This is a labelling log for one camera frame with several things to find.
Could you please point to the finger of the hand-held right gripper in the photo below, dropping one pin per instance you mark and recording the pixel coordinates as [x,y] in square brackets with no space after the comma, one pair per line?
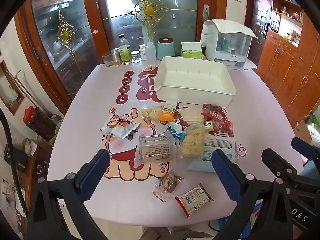
[303,147]
[275,161]

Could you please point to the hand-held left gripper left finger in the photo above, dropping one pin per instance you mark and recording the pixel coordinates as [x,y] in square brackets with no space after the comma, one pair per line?
[95,171]

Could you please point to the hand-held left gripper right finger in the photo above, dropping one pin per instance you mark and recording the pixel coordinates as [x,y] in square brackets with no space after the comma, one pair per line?
[225,176]

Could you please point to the white packet with red label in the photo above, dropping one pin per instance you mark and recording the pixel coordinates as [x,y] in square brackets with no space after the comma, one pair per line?
[193,200]

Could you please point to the red white striped packet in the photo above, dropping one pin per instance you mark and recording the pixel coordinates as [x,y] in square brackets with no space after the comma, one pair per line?
[216,132]

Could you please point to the puffed rice bar packet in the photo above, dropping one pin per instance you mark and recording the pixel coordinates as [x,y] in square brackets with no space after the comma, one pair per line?
[191,142]

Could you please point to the red clear-wrapped snack packet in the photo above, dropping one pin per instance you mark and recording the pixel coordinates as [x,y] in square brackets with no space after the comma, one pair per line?
[227,127]

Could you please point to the white red cartoon snack packet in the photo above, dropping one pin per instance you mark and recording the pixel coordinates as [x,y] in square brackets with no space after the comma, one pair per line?
[120,126]

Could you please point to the green snack packet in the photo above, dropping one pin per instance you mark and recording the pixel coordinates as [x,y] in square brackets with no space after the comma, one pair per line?
[208,125]

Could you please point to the clear nut cluster packet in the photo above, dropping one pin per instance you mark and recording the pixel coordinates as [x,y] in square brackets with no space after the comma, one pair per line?
[167,183]

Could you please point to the clear grey label pastry packet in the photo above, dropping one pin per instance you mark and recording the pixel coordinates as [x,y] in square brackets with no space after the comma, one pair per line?
[155,150]

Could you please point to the blue candy wrapper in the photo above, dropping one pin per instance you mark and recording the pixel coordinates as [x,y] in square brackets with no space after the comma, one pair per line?
[175,131]

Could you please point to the dark red dried fruit packet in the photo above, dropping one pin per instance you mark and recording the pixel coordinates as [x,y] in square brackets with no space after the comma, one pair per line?
[212,110]

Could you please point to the brown chocolate packet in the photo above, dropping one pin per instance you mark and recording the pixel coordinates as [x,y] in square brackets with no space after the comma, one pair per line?
[181,122]

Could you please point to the beige wafer packet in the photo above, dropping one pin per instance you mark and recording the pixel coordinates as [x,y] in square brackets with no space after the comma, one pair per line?
[192,115]

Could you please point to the yellow chips packet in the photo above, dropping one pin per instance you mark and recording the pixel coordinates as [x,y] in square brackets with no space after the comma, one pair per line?
[150,112]

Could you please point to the orange snack packet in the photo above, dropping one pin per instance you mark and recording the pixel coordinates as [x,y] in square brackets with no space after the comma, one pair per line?
[166,116]

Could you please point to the white plastic bin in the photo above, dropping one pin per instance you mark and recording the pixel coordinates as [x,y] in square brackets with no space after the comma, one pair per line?
[195,80]

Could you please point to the cardboard box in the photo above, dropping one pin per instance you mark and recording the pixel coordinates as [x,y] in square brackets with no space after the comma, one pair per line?
[301,132]

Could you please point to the blue cloth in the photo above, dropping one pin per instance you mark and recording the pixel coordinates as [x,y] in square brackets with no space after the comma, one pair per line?
[312,167]

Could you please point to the green white bag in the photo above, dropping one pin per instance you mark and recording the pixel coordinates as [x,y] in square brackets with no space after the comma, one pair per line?
[315,127]

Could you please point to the wooden cabinet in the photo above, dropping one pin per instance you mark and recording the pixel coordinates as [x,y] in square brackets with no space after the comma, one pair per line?
[287,75]

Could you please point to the jar with red lid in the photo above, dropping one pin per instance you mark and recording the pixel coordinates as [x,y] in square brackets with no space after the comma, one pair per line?
[37,122]

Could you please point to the clear glass cup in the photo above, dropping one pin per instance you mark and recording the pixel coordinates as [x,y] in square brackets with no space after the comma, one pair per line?
[107,60]

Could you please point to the white sterilizer cabinet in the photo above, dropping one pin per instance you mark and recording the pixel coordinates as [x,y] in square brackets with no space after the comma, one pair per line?
[232,57]

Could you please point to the small glass jar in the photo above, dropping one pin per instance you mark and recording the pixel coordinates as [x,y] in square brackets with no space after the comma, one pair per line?
[135,57]

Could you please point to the glass bottle with green label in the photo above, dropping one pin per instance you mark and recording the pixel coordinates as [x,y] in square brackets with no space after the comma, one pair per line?
[125,52]

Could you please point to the dark brown door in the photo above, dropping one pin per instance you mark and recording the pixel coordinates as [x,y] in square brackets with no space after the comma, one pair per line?
[258,30]

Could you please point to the green tissue pack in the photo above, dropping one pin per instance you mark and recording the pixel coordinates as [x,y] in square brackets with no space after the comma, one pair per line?
[192,53]

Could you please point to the small white pill bottle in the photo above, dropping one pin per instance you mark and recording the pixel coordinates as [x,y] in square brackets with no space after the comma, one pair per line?
[143,53]

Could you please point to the white squeeze bottle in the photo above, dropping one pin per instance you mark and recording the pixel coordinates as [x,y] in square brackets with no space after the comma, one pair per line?
[151,52]

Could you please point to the mint canister with brown lid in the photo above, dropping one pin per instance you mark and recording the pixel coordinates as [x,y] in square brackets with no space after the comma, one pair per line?
[165,51]

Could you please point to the small gold door ornament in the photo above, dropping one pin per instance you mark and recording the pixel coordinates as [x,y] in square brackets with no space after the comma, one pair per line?
[65,35]

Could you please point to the white cloth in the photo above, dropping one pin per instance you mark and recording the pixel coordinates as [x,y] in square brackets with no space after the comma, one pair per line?
[232,27]

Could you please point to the large gold door ornament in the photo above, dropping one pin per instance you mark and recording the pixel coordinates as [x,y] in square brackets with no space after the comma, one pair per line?
[149,10]

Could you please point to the wooden picture frame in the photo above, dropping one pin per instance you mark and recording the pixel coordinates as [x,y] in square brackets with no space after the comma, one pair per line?
[5,80]

